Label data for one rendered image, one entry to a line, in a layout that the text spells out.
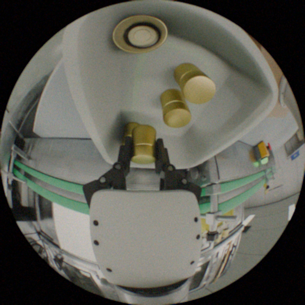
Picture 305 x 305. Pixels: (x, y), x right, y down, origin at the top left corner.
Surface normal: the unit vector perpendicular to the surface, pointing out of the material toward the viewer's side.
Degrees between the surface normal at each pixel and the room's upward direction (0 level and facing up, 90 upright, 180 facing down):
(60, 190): 90
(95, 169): 90
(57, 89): 0
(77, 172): 90
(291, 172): 90
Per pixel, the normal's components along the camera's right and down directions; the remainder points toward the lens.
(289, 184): -0.98, -0.07
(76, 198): 0.21, -0.40
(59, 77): 0.01, 0.91
